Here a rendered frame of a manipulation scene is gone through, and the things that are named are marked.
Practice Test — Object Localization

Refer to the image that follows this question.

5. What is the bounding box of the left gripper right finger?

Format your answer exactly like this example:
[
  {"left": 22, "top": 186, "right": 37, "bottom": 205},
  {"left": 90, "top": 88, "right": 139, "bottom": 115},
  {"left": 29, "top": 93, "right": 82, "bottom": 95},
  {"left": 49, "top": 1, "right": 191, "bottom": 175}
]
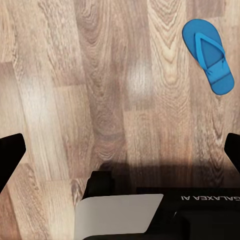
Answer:
[{"left": 224, "top": 133, "right": 240, "bottom": 173}]

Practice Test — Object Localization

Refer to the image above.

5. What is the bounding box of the sandal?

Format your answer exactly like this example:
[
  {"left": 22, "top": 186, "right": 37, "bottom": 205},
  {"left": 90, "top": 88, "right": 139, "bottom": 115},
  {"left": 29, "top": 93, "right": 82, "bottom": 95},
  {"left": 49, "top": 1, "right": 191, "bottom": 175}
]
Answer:
[{"left": 182, "top": 19, "right": 235, "bottom": 96}]

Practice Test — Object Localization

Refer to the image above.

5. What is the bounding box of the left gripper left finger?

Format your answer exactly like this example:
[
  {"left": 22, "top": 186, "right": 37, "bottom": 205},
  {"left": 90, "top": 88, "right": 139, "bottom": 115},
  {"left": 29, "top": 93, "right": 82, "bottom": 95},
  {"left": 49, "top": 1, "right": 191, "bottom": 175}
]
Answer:
[{"left": 0, "top": 133, "right": 26, "bottom": 193}]

